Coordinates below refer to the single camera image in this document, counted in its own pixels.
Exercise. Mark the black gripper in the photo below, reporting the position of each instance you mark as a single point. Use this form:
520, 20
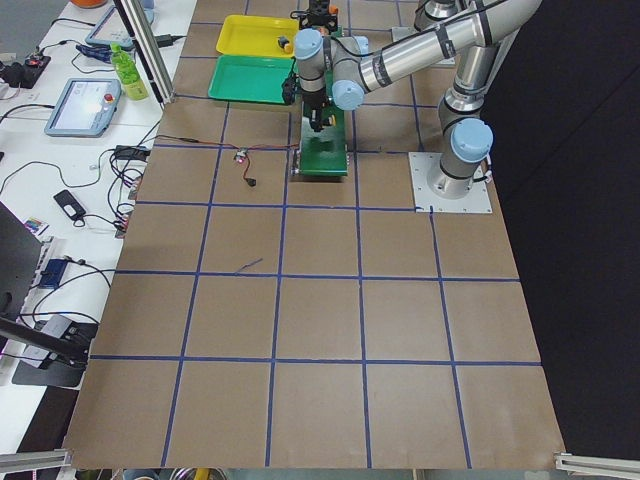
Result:
313, 101
318, 8

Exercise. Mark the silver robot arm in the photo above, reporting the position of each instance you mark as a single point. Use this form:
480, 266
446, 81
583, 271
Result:
478, 33

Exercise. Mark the green conveyor belt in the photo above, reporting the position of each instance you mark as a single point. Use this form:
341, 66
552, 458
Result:
319, 154

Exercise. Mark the green plastic tray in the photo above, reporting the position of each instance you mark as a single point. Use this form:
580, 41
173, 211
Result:
252, 79

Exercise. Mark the yellow plastic tray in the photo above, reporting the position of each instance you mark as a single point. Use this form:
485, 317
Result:
245, 35

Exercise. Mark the motor speed controller board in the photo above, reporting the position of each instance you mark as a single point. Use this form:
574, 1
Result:
241, 156

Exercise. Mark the green tea bottle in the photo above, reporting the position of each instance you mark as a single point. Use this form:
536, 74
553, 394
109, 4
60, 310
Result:
127, 73

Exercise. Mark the black power adapter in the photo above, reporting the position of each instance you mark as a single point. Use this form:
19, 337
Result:
131, 153

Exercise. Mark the far teach pendant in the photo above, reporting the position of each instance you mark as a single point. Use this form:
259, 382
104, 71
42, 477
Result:
110, 30

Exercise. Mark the teach pendant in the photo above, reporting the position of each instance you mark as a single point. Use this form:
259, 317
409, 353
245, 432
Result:
110, 30
85, 108

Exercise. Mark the near teach pendant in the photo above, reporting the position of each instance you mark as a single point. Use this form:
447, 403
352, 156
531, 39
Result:
85, 108

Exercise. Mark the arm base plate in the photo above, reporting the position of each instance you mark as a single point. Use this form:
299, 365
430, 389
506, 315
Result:
436, 192

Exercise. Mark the aluminium frame post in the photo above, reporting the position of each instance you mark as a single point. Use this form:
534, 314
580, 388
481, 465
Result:
139, 30

